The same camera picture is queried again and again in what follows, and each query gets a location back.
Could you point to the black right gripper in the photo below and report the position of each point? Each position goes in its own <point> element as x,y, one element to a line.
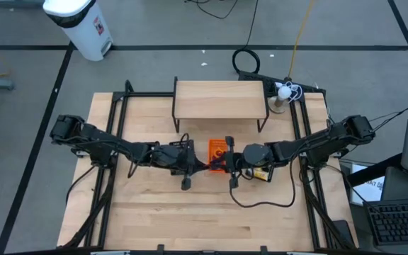
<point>257,156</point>

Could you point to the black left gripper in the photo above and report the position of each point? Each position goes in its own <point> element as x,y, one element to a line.
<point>168,156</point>

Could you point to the orange coil wristband keyring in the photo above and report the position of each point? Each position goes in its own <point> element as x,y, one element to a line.
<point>216,153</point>

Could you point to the yellow snack pack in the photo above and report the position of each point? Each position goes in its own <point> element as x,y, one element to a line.
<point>260,174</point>

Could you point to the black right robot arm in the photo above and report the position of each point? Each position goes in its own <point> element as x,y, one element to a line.
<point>324,140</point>

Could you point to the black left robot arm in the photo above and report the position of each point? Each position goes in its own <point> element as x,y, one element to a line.
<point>97,136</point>

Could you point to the white globe desk lamp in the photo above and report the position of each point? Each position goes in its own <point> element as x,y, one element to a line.
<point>284,93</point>

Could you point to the orange slotted plastic basket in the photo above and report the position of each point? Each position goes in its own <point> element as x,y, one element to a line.
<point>218,142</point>

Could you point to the black slotted plastic basket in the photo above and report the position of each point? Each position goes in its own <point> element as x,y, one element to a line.
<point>175,173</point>
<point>271,175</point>

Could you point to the wooden shelf riser black legs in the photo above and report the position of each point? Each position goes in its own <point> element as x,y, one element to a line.
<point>220,99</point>

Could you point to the black table clamp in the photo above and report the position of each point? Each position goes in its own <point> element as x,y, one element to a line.
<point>161,248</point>
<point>264,249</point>

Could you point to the silver aluminium bar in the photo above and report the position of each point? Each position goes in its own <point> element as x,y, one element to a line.
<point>110,253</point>
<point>306,253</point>

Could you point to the white paper sheet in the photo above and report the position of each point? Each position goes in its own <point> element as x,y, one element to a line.
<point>370,191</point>

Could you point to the white trash can black liner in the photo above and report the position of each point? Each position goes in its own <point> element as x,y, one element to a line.
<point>83,32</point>

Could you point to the black computer keyboard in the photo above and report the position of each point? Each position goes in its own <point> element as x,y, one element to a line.
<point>399,221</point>

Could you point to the black aluminium rig frame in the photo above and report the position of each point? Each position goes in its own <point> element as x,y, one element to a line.
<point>144,94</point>

